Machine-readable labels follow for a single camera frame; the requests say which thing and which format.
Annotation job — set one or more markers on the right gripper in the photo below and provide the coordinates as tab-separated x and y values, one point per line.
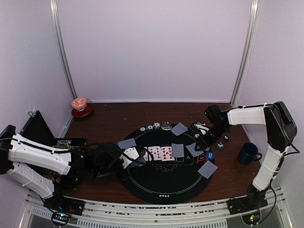
204	143

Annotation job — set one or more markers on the black poker chip case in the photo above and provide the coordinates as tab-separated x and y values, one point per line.
37	130

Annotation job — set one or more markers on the aluminium frame post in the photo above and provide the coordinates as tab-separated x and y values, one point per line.
62	51
249	41

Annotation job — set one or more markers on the green chip top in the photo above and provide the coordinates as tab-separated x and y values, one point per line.
149	127

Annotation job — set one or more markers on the blue white chip top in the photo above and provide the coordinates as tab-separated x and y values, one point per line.
156	125

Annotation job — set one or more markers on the face up diamonds card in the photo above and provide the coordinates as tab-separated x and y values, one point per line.
155	151

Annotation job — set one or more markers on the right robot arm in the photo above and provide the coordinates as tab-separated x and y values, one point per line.
271	122

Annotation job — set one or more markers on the red triangle marker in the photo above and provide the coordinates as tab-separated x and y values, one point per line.
201	158

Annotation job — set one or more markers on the front aluminium rail base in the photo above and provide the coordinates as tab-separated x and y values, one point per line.
209	214

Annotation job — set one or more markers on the blue playing card deck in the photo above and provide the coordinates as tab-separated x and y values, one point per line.
145	157

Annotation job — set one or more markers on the dark blue mug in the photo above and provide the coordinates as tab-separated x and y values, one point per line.
248	153

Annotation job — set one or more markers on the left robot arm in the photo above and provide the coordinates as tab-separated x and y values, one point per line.
19	156

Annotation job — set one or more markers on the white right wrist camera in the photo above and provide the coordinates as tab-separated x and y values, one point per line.
201	128

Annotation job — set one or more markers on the clear acrylic dealer button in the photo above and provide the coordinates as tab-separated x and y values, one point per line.
166	126

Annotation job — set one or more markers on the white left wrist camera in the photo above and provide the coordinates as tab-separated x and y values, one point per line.
128	156

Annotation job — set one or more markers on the right aluminium frame post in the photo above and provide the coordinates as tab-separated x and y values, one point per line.
249	41

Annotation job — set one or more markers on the left aluminium frame post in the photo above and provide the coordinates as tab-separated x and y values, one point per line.
62	51

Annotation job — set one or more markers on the playing card seat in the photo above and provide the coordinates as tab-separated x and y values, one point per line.
129	143

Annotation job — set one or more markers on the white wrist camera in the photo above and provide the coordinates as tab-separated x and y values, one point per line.
201	128
128	156

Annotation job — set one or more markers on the round black poker mat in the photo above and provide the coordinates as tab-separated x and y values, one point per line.
166	182

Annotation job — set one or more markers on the blue round blind button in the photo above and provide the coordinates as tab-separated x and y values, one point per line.
210	155

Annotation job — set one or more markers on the red patterned bowl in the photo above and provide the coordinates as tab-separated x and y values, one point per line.
79	104

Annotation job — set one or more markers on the face down card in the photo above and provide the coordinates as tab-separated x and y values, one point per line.
177	150
192	151

